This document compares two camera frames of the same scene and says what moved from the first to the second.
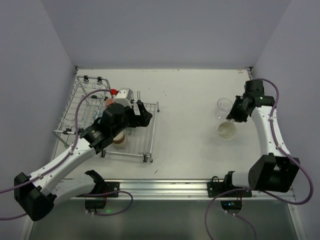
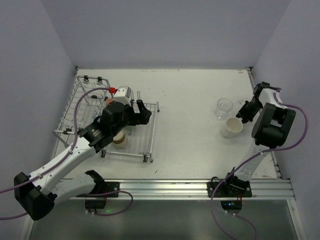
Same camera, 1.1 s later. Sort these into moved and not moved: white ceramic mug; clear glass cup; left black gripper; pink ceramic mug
Moved: white ceramic mug
Not moved: left black gripper; pink ceramic mug; clear glass cup
